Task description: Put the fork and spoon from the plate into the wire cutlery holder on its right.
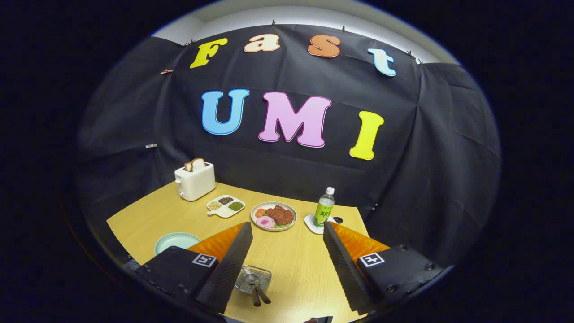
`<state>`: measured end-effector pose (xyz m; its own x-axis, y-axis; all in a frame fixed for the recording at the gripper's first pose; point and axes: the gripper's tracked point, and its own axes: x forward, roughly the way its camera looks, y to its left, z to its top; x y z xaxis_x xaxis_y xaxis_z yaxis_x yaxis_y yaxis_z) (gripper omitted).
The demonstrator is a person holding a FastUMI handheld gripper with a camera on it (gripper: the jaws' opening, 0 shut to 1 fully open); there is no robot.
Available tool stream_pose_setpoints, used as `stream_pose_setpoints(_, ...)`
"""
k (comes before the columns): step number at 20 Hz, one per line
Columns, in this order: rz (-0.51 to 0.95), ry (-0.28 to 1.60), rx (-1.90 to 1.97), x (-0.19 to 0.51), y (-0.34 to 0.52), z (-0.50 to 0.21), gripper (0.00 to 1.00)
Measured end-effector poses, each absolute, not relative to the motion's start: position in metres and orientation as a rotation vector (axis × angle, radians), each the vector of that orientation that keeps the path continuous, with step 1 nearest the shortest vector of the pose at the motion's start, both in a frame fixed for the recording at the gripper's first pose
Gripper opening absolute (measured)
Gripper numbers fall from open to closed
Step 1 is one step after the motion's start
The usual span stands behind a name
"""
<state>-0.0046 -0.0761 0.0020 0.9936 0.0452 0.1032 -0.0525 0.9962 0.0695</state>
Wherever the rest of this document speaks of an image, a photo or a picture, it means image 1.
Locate red meat slices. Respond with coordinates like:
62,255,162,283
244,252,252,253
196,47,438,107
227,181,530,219
265,205,295,226

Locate white divided snack tray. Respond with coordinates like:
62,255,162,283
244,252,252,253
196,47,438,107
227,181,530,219
206,194,246,219

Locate white square coaster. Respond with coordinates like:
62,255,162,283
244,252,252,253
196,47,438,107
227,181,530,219
304,214,337,235

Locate white round food plate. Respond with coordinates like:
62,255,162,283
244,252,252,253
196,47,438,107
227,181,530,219
250,201,297,232

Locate silver metal fork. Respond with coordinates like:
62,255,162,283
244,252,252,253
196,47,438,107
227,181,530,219
253,278,272,305

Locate light blue round plate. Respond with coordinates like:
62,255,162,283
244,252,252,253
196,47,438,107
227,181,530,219
154,232,202,256

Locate perforated metal basket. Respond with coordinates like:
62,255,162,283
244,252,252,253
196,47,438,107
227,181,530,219
234,265,272,295

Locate silver metal spoon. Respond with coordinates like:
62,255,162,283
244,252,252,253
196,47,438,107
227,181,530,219
245,274,262,308

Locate green label drink bottle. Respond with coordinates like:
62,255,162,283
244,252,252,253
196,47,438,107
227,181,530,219
313,187,335,228

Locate cream white toaster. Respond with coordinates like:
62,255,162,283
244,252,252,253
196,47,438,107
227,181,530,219
174,161,216,202

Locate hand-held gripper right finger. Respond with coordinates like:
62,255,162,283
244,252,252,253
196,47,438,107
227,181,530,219
322,221,449,315

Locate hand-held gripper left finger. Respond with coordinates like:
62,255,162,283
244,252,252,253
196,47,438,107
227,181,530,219
134,221,253,314

